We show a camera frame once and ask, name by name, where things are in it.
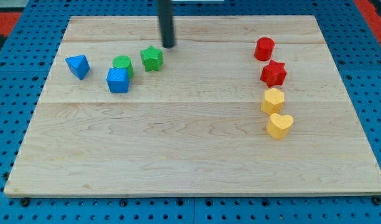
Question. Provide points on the yellow hexagon block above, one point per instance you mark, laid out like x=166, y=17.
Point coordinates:
x=273, y=101

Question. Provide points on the wooden board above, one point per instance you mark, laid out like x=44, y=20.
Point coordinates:
x=194, y=128

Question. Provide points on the green star block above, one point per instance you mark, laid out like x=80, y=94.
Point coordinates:
x=151, y=58

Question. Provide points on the blue cube block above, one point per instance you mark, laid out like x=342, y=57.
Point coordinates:
x=118, y=80

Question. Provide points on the green cylinder block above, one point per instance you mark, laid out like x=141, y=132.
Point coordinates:
x=123, y=61

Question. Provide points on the yellow heart block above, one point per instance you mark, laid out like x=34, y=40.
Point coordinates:
x=278, y=125

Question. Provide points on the red star block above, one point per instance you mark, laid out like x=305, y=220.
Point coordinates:
x=273, y=73

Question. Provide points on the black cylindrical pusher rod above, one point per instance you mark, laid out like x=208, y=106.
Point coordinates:
x=165, y=16

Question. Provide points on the red cylinder block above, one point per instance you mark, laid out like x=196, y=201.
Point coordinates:
x=264, y=48

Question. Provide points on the blue triangular block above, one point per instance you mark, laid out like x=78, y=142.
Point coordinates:
x=78, y=66

